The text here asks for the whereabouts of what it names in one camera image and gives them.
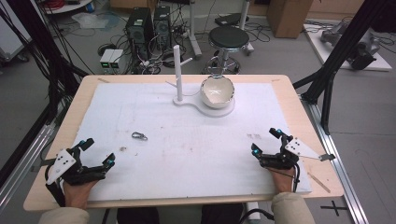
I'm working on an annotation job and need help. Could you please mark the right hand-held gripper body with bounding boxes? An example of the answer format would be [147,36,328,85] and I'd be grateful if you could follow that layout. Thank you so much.
[259,134,322,171]

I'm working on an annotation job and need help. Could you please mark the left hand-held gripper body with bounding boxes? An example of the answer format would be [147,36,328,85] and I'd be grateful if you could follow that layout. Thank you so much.
[45,147,107,187]

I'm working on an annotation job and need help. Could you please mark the person's right hand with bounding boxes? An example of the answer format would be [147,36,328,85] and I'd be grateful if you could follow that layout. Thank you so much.
[268,166,297,194]

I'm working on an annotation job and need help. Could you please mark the person's left hand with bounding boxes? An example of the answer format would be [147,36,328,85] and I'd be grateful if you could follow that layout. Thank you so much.
[63,178,100,211]

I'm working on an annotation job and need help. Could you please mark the silver metal carabiner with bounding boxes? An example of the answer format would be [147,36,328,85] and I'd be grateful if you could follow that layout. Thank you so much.
[131,131,149,142]

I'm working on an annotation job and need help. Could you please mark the white table leg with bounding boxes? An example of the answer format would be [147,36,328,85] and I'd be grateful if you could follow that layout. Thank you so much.
[246,201,262,222]

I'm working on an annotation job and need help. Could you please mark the light wooden table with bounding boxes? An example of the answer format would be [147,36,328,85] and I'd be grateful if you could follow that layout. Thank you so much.
[22,74,346,213]

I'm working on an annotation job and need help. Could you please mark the white foam board mat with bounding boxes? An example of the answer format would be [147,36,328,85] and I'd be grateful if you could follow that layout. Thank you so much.
[72,81,313,203]

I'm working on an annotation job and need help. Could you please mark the white ceramic bowl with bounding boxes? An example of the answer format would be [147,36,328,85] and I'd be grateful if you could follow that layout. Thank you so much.
[199,75,235,110]

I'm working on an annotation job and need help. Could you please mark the person's dark-clothed legs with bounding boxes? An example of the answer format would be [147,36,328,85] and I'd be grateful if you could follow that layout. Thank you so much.
[116,203,245,224]

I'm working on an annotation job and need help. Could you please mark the white power supply box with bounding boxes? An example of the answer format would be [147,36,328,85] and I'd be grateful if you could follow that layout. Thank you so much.
[99,48,124,75]

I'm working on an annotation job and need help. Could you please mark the white platform board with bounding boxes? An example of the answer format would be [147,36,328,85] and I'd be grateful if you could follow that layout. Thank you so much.
[302,18,393,73]

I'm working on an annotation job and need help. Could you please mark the black round stool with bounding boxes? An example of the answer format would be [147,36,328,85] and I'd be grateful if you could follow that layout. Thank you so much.
[205,25,251,76]

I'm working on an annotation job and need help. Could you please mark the white tree-shaped hanger stand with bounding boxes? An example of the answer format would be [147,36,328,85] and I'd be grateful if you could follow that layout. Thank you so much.
[164,44,236,119]

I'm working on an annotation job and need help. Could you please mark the white desk leg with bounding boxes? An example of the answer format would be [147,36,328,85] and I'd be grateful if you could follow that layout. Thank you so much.
[185,0,204,61]
[238,0,256,56]

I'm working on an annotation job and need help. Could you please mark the brown cardboard box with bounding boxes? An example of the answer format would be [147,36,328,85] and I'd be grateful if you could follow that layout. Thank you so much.
[266,0,314,39]

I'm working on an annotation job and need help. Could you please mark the grey robot device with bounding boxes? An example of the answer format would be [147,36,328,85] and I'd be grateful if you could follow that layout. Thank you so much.
[319,21,382,71]

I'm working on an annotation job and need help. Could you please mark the clear plastic bag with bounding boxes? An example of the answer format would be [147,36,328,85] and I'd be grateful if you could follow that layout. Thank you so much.
[70,11,110,31]

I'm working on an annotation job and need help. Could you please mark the black computer tower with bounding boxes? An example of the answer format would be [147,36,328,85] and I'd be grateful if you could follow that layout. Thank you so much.
[124,7,155,60]
[152,5,173,52]

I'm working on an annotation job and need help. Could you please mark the aluminium rail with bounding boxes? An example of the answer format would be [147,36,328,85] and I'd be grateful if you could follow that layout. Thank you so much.
[299,92,370,224]
[0,123,58,214]

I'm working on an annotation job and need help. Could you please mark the black metal frame post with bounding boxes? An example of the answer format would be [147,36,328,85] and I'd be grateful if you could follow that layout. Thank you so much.
[0,0,90,188]
[292,0,396,136]

